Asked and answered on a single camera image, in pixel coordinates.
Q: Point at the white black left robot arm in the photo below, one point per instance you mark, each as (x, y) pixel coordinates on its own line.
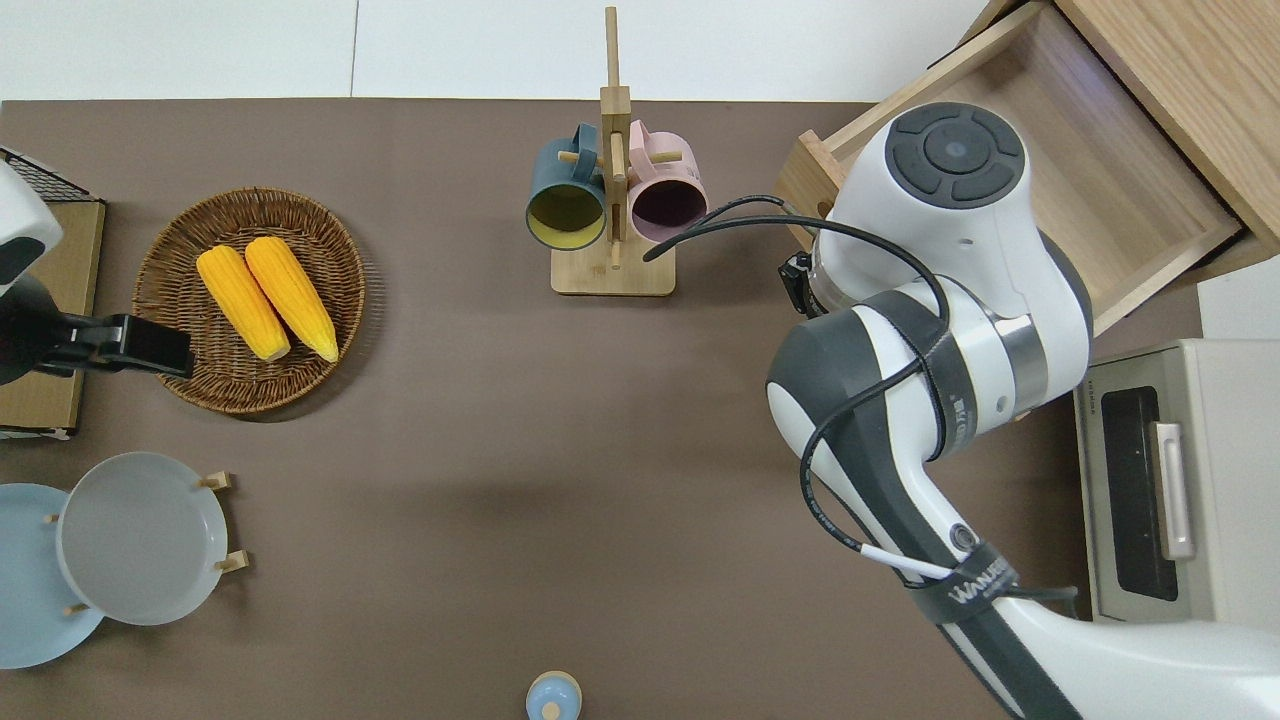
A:
(20, 220)

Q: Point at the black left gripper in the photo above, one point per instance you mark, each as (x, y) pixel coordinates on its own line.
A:
(150, 350)

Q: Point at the pink mug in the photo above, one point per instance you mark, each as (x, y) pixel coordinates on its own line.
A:
(680, 170)

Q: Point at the wooden plate rack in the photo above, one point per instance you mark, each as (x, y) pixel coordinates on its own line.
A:
(222, 482)

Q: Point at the wooden mug tree stand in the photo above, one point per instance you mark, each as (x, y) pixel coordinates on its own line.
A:
(610, 275)

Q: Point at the beige toaster oven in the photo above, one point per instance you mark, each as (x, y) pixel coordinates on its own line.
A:
(1230, 480)

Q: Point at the light wooden drawer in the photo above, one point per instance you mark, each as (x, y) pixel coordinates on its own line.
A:
(1120, 170)

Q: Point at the light blue plate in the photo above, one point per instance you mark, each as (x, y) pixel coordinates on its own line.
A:
(30, 600)

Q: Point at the light wooden cabinet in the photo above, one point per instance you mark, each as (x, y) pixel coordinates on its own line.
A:
(1200, 80)

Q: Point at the round brown wicker basket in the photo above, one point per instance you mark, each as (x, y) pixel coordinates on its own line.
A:
(170, 290)

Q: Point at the grey plate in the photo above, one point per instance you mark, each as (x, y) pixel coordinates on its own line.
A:
(140, 540)

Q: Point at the dark blue mug yellow inside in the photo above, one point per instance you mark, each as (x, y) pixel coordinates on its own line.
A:
(555, 175)

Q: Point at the yellow corn cob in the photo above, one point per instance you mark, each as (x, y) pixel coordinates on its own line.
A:
(240, 300)
(290, 295)

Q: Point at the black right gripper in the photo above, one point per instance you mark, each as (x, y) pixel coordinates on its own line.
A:
(796, 285)

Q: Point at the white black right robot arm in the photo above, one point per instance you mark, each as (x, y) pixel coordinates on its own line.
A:
(950, 250)

